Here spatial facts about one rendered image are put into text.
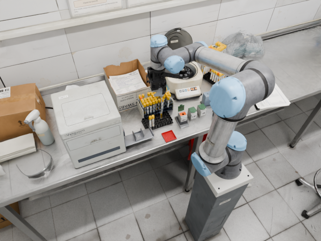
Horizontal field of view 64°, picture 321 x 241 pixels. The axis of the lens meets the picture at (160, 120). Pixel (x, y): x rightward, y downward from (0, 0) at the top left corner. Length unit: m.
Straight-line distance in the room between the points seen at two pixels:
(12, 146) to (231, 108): 1.19
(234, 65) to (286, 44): 1.50
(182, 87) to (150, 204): 1.04
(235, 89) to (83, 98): 0.77
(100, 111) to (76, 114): 0.11
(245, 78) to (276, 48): 1.54
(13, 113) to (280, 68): 1.79
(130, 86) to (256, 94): 1.01
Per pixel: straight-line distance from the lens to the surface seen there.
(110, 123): 1.21
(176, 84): 1.64
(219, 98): 0.82
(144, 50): 1.83
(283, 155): 2.73
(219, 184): 1.31
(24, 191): 1.45
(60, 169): 1.45
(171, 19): 1.80
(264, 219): 2.35
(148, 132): 1.45
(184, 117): 1.49
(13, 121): 1.57
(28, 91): 1.63
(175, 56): 1.10
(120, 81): 1.73
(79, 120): 1.21
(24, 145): 1.57
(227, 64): 1.00
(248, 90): 0.81
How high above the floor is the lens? 2.06
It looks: 49 degrees down
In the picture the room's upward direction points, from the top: 2 degrees clockwise
